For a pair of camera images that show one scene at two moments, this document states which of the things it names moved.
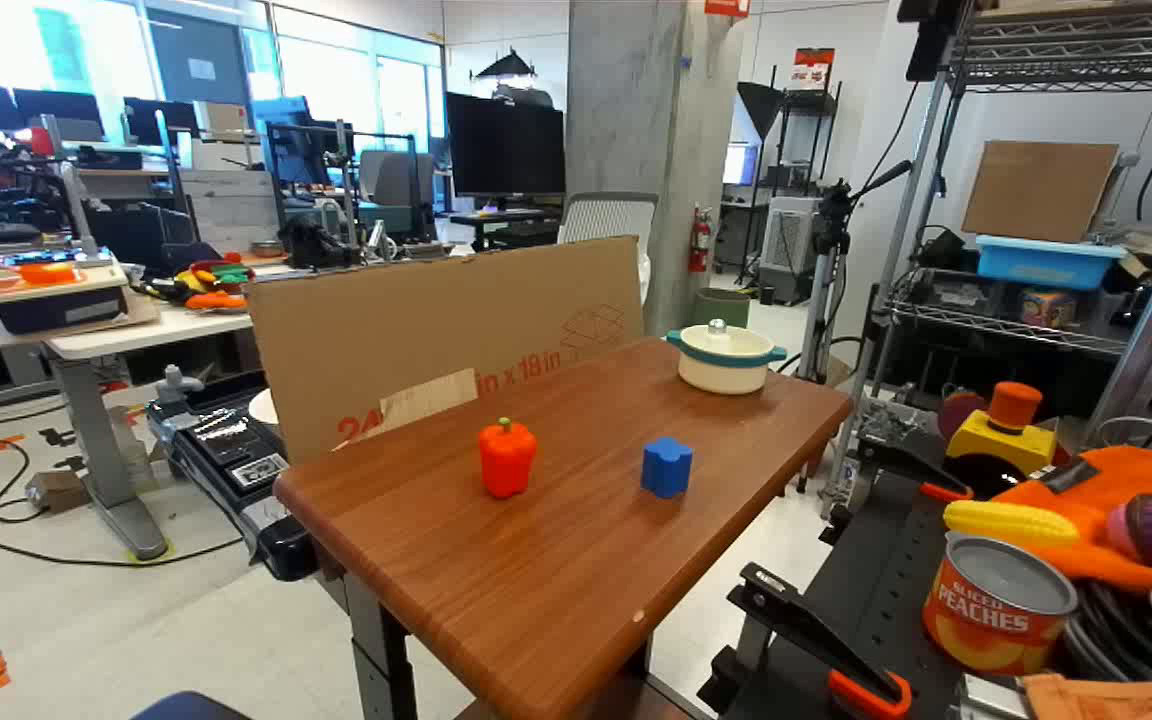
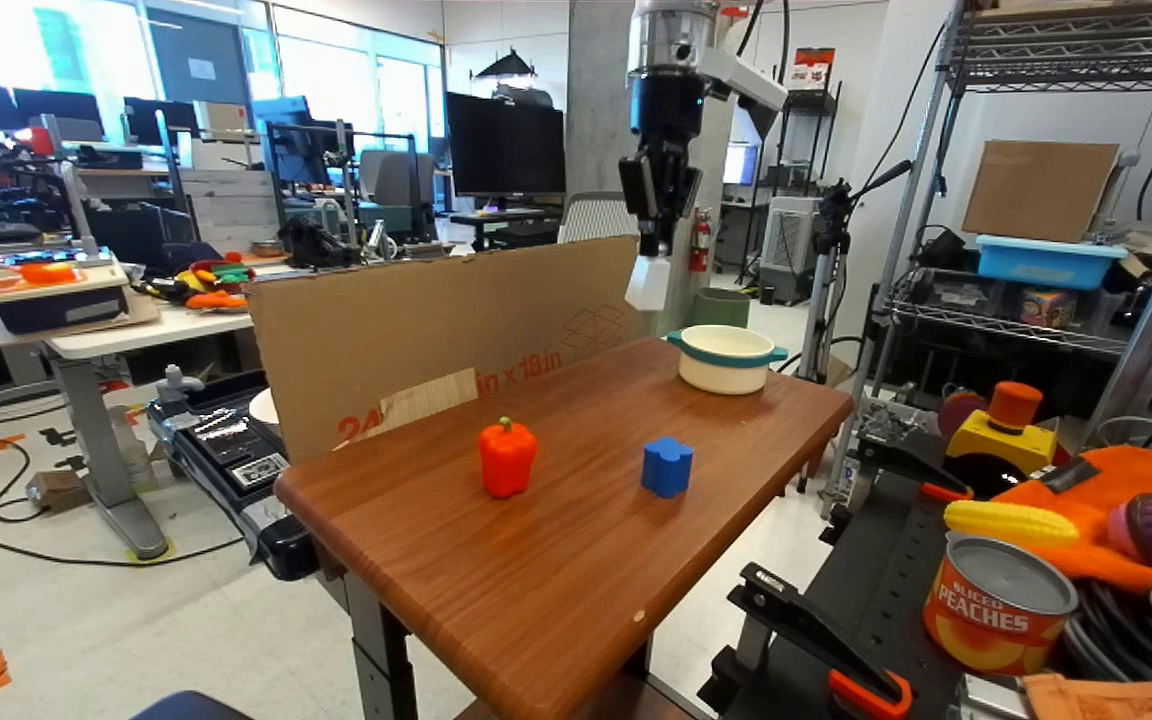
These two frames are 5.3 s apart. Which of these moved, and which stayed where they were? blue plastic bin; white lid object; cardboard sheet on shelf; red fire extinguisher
Moved: white lid object
Stayed: blue plastic bin; cardboard sheet on shelf; red fire extinguisher
